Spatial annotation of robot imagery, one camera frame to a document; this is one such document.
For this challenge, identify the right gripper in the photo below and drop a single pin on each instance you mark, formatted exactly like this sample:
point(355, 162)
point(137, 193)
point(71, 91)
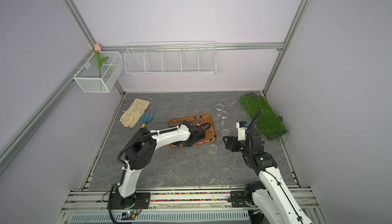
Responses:
point(234, 140)

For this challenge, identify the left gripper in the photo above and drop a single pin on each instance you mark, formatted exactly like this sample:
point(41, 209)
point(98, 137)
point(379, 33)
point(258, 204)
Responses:
point(176, 144)

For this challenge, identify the clear jar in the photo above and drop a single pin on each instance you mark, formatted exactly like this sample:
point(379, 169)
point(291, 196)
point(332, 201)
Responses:
point(212, 149)

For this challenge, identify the clear plastic jar lid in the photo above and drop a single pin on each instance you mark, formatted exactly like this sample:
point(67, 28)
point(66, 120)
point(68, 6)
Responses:
point(225, 132)

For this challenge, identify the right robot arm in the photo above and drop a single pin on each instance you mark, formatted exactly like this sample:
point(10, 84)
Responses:
point(270, 193)

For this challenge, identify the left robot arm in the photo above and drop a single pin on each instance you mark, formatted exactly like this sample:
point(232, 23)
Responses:
point(137, 154)

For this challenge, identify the orange wooden tray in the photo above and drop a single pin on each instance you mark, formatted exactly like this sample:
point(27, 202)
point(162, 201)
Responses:
point(198, 120)

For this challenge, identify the green artificial grass mat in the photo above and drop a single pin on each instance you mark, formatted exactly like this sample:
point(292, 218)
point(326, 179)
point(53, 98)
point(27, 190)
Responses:
point(269, 123)

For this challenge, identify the blue garden hand rake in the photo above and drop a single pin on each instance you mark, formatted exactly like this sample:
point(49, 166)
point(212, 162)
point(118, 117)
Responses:
point(147, 117)

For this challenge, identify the beige work glove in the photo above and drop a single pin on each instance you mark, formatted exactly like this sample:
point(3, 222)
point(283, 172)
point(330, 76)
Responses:
point(132, 115)

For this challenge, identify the artificial pink tulip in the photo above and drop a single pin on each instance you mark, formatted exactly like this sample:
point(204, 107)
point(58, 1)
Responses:
point(100, 60)

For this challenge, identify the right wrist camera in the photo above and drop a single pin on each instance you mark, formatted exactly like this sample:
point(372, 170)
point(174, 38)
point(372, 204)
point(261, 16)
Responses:
point(241, 126)

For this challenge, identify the white wire wall basket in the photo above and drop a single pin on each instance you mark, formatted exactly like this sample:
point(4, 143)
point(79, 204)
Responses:
point(195, 57)

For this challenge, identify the white mesh wall box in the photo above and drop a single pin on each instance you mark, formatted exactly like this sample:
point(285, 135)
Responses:
point(88, 75)

